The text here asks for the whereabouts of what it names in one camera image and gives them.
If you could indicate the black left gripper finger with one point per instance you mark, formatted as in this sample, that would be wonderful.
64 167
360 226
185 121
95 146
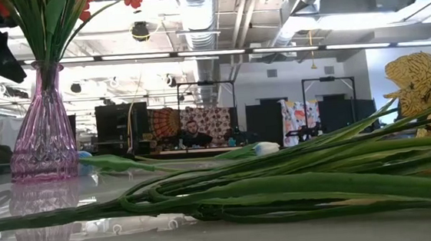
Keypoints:
4 62

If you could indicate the red artificial flower bunch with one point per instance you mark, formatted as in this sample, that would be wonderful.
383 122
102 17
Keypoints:
32 27
76 16

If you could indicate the purple glass vase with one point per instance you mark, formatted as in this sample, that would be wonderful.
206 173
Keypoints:
44 141

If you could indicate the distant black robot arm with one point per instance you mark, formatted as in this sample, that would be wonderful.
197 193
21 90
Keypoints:
305 130

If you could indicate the white artificial tulip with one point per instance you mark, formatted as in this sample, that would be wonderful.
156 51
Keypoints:
118 162
267 147

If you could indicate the orange mandala tapestry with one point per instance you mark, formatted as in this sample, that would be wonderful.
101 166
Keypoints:
163 122

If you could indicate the long ceiling light strip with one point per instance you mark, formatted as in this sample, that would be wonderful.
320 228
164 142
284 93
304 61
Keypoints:
210 53

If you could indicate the person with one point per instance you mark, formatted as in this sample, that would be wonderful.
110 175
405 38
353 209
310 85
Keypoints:
197 139

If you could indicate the red white patterned tapestry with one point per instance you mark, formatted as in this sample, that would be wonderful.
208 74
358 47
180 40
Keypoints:
215 120

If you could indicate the black partition panel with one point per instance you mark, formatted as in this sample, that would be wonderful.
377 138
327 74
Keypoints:
263 120

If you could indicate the floral patterned cloth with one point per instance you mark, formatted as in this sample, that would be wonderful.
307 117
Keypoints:
300 115

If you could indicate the yellow artificial flower bunch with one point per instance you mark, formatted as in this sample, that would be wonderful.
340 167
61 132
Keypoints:
282 186

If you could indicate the black dome camera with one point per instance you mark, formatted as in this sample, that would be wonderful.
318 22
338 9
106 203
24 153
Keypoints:
140 31

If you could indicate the black rig frame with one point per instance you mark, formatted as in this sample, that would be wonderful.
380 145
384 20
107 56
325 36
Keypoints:
205 83
328 78

